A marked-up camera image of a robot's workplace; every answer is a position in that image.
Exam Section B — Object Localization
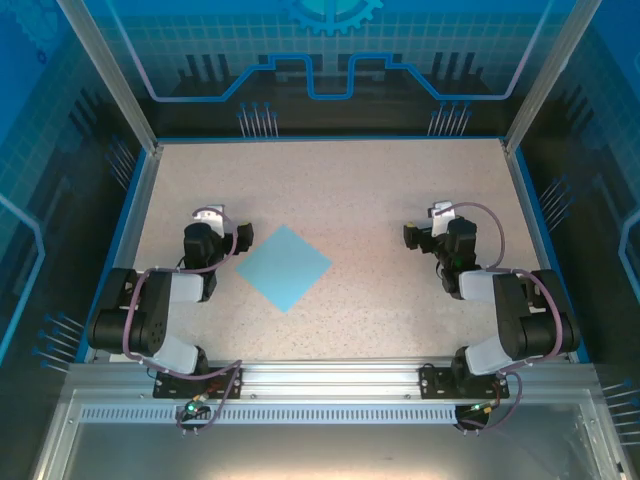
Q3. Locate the light blue paper sheet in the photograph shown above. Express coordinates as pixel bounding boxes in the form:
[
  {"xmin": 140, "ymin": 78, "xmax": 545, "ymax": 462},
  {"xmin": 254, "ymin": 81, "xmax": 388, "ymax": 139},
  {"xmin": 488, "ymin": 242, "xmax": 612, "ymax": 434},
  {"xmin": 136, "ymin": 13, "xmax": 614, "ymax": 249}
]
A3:
[{"xmin": 234, "ymin": 224, "xmax": 334, "ymax": 315}]

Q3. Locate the sheet metal panel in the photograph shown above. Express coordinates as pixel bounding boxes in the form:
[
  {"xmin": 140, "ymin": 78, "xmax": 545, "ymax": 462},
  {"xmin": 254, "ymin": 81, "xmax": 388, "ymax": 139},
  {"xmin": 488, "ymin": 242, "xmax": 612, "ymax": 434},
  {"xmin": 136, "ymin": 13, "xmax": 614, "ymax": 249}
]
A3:
[{"xmin": 29, "ymin": 389, "xmax": 634, "ymax": 480}]

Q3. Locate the small connector with green light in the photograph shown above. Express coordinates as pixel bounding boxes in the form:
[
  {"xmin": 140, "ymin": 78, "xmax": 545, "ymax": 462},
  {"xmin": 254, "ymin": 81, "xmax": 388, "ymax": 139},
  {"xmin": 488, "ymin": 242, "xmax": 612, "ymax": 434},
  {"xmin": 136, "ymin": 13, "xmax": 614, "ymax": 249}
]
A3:
[
  {"xmin": 180, "ymin": 393, "xmax": 212, "ymax": 420},
  {"xmin": 467, "ymin": 399, "xmax": 502, "ymax": 417}
]

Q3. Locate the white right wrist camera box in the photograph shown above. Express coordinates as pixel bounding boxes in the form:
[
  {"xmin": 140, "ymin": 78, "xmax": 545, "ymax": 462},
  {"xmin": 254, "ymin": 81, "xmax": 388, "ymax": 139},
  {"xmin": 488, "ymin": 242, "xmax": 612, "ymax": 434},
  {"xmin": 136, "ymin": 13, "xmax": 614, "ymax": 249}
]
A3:
[{"xmin": 429, "ymin": 201, "xmax": 457, "ymax": 239}]

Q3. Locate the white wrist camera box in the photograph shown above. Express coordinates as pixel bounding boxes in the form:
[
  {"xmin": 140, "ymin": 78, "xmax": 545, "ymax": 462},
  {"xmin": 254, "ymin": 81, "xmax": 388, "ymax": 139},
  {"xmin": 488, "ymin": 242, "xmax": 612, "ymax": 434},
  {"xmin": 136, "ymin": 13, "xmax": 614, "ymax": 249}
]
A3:
[
  {"xmin": 192, "ymin": 203, "xmax": 230, "ymax": 235},
  {"xmin": 429, "ymin": 201, "xmax": 457, "ymax": 239}
]

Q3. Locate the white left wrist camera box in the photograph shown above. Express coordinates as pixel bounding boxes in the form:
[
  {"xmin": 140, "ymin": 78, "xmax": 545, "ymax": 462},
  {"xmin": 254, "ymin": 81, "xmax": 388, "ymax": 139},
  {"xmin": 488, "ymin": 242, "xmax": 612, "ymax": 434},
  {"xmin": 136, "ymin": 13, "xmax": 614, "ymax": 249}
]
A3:
[{"xmin": 192, "ymin": 203, "xmax": 230, "ymax": 235}]

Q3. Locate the aluminium blue table side rail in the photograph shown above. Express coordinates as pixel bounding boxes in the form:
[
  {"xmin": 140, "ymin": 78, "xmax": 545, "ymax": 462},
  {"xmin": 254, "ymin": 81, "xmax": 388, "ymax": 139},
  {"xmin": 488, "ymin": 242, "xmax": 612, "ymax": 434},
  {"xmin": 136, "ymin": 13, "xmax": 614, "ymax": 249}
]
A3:
[
  {"xmin": 501, "ymin": 138, "xmax": 593, "ymax": 365},
  {"xmin": 74, "ymin": 142, "xmax": 165, "ymax": 365}
]

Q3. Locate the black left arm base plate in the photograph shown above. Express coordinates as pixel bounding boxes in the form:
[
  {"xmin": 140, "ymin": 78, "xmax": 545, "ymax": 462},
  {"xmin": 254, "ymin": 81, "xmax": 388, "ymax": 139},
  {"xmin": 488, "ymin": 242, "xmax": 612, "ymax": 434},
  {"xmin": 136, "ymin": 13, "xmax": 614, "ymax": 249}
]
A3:
[{"xmin": 152, "ymin": 367, "xmax": 245, "ymax": 400}]

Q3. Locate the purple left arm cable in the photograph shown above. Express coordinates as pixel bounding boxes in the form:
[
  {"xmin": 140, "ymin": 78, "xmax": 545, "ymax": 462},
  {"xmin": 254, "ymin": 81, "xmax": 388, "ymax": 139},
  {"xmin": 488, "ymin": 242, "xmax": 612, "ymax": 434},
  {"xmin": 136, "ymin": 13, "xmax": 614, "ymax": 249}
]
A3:
[{"xmin": 122, "ymin": 204, "xmax": 245, "ymax": 436}]

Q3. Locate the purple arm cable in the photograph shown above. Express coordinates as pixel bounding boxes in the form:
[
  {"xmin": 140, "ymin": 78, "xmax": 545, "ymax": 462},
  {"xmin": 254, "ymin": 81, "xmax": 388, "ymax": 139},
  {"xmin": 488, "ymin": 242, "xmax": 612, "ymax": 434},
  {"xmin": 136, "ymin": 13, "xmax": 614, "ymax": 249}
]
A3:
[
  {"xmin": 434, "ymin": 201, "xmax": 564, "ymax": 436},
  {"xmin": 122, "ymin": 204, "xmax": 245, "ymax": 436}
]

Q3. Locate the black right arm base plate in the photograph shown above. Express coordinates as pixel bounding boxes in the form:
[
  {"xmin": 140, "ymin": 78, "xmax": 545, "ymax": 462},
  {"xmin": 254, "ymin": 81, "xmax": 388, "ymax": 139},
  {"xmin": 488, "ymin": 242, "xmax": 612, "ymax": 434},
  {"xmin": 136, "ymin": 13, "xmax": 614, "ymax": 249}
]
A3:
[{"xmin": 418, "ymin": 363, "xmax": 511, "ymax": 400}]

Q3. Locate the aluminium mounting rail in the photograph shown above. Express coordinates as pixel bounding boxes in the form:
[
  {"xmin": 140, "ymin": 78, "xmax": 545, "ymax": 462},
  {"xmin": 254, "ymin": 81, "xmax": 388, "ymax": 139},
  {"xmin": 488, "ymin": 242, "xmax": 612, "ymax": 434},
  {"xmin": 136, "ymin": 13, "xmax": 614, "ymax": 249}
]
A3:
[{"xmin": 67, "ymin": 358, "xmax": 599, "ymax": 401}]

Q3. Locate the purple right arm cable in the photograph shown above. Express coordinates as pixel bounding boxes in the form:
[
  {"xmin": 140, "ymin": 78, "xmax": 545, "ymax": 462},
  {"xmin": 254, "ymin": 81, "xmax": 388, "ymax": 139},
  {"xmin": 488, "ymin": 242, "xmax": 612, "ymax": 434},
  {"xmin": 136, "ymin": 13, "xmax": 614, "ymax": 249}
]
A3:
[{"xmin": 434, "ymin": 201, "xmax": 564, "ymax": 436}]

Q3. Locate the slotted grey cable duct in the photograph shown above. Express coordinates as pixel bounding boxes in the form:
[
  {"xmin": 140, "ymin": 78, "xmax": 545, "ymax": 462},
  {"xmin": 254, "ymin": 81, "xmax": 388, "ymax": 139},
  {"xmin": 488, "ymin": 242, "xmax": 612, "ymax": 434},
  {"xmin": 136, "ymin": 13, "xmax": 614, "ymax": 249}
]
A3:
[{"xmin": 79, "ymin": 404, "xmax": 464, "ymax": 424}]

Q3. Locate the aluminium frame post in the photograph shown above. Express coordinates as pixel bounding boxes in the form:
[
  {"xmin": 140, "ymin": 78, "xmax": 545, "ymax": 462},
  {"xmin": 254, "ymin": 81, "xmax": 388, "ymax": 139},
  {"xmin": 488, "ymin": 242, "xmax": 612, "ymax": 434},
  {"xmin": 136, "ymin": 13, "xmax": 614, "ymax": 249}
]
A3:
[
  {"xmin": 501, "ymin": 0, "xmax": 604, "ymax": 156},
  {"xmin": 54, "ymin": 0, "xmax": 165, "ymax": 156}
]

